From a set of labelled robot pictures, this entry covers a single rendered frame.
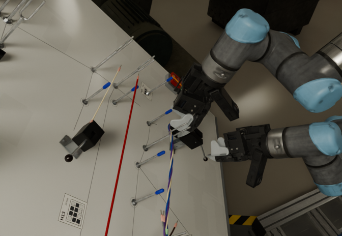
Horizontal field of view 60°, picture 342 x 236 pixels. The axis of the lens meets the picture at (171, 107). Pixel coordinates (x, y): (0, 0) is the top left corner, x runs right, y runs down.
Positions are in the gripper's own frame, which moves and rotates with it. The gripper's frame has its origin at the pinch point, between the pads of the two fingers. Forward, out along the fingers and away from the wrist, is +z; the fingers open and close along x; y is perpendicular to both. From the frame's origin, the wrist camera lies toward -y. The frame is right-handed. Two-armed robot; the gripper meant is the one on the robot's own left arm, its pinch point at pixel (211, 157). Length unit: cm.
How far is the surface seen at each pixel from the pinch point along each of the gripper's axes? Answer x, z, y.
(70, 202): 46.9, -4.3, 5.4
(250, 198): -95, 53, -51
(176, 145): 8.4, 4.7, 6.4
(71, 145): 43.3, -2.7, 14.9
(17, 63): 47, 3, 33
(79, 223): 46.7, -5.2, 1.7
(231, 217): -76, 57, -56
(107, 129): 31.5, 2.4, 16.0
